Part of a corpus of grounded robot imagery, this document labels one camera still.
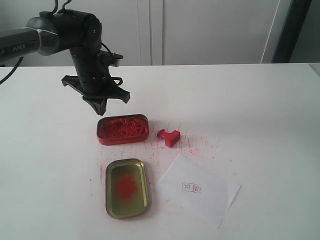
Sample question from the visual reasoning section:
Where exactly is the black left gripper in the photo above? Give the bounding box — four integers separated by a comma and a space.
62, 47, 130, 116

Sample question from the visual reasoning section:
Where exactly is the red rubber stamp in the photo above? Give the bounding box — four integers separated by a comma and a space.
157, 129, 181, 148

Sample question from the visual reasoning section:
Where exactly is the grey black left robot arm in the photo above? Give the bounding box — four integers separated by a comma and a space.
0, 9, 130, 116

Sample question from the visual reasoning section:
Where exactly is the red ink paste tin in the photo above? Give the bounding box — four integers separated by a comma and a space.
96, 114, 149, 146

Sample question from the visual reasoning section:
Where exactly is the white cabinet with doors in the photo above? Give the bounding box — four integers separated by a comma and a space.
0, 0, 293, 67

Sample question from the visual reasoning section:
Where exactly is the gold metal tin lid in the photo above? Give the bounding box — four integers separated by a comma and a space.
105, 158, 150, 219

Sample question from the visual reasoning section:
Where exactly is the white zip tie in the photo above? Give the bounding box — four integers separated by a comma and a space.
22, 26, 58, 50

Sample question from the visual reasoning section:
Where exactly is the white paper sheet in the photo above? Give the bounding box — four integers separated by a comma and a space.
155, 155, 241, 228

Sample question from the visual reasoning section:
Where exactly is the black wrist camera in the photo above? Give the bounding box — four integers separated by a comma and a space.
99, 50, 124, 68

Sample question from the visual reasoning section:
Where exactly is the black cable loop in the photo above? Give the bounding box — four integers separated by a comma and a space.
51, 0, 73, 15

